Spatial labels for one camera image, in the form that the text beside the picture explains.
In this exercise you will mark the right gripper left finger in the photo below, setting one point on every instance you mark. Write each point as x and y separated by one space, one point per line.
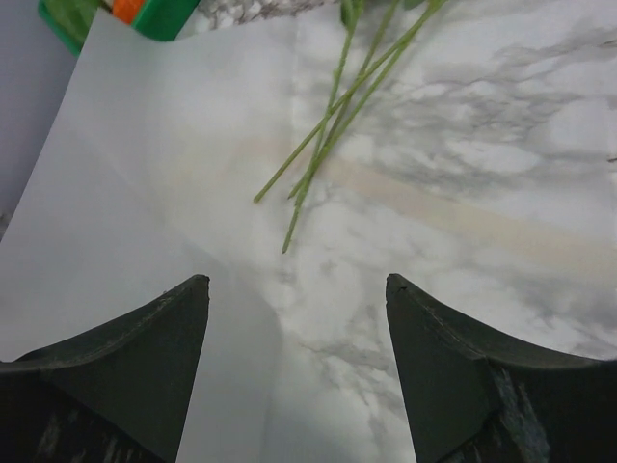
119 392

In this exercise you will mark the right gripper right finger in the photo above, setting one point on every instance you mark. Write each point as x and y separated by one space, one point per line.
475 394

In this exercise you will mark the beige ribbon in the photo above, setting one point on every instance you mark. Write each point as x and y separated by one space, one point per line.
220 176

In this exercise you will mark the white wrapping paper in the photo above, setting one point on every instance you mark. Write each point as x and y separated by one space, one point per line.
508 106

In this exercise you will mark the pink flower stems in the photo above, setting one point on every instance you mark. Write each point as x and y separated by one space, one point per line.
342 109

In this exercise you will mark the green plastic basket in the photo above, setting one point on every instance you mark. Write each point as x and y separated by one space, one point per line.
158 20

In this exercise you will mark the orange toy fruit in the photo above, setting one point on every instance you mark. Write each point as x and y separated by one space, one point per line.
126 10

